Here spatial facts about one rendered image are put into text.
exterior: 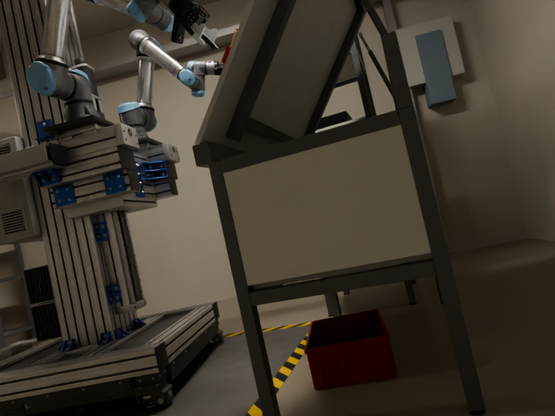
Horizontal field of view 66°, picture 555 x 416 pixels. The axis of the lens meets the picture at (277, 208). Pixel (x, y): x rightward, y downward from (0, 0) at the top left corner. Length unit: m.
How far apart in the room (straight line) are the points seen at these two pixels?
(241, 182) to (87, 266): 1.08
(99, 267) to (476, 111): 3.29
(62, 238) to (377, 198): 1.50
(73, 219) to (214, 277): 2.16
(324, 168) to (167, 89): 3.29
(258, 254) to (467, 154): 3.07
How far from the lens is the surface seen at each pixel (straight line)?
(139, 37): 2.53
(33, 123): 2.30
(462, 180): 4.05
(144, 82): 2.60
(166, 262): 4.21
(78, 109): 1.97
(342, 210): 1.17
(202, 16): 1.67
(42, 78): 1.90
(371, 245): 1.16
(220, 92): 1.31
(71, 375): 1.90
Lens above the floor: 0.58
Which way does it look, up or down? 2 degrees up
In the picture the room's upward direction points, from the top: 13 degrees counter-clockwise
